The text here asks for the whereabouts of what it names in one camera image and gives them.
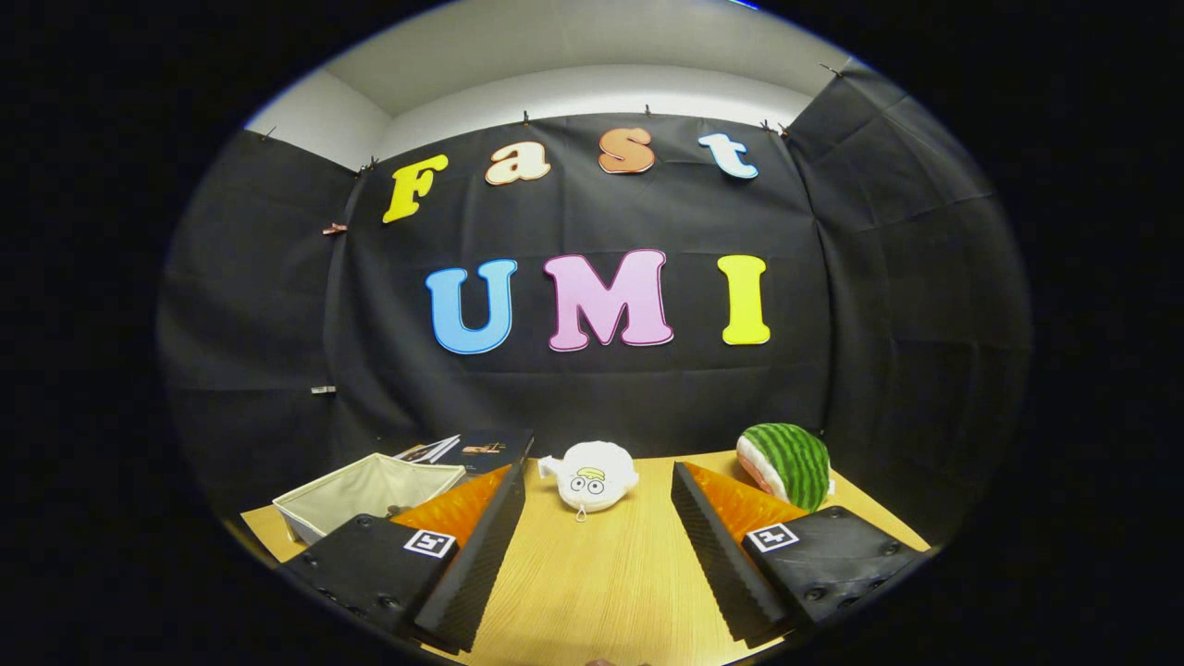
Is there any watermelon slice plush toy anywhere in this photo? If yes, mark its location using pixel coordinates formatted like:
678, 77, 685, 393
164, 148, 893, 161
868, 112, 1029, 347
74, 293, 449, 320
736, 423, 833, 513

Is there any grey fabric storage box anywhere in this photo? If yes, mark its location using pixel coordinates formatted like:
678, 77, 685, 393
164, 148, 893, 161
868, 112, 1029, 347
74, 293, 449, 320
272, 452, 468, 546

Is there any white plush toy with face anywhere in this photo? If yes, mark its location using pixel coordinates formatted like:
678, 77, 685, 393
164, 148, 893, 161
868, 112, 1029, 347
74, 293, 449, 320
538, 440, 640, 522

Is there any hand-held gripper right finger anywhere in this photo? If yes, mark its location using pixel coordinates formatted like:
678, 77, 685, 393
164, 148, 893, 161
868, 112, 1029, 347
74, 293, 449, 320
670, 461, 931, 648

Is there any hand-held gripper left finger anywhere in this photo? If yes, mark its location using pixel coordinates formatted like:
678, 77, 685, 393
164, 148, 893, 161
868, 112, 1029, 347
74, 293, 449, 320
277, 461, 527, 654

